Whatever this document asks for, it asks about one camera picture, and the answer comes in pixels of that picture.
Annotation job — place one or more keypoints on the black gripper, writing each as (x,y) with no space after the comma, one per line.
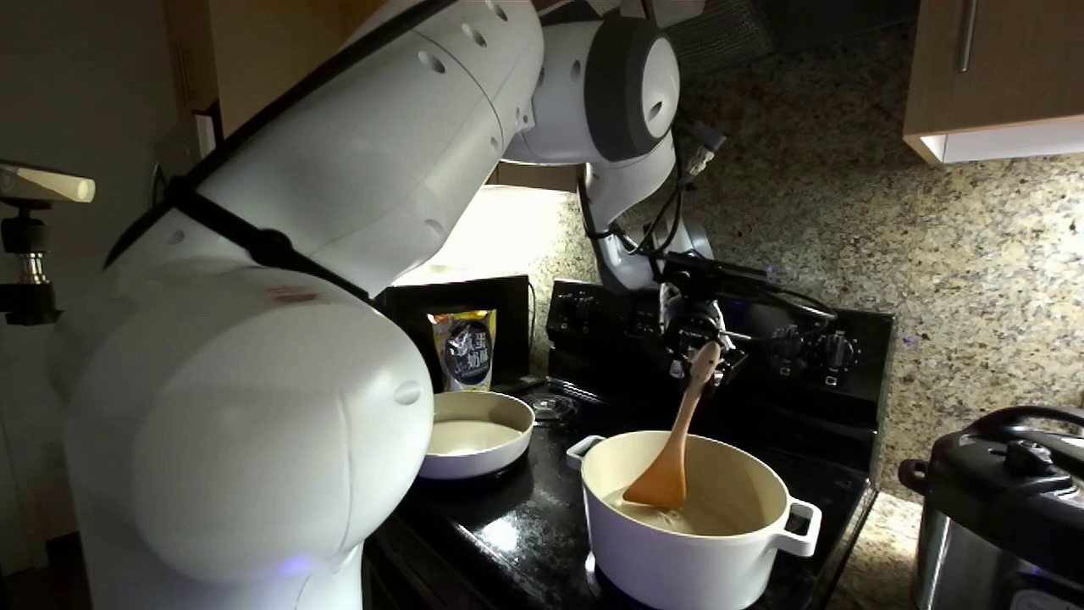
(686,324)

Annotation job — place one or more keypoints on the wooden spoon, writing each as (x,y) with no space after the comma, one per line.
(664,478)

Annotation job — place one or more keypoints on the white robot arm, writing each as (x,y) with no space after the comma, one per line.
(240,410)

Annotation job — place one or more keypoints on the black electric stove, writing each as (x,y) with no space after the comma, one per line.
(782,462)

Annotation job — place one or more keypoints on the yellow snack bag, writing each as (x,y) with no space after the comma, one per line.
(465,346)

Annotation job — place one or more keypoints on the white round pan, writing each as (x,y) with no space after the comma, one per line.
(475,435)

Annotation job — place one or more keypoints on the black pressure cooker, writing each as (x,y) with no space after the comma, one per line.
(1000,513)

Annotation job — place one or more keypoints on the wooden upper cabinet right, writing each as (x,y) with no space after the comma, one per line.
(998,78)

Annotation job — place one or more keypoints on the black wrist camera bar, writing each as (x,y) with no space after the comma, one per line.
(708,275)

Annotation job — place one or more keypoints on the white pot with handles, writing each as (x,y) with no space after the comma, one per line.
(708,554)

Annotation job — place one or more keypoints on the camera tripod mount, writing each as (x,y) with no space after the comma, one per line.
(29,295)

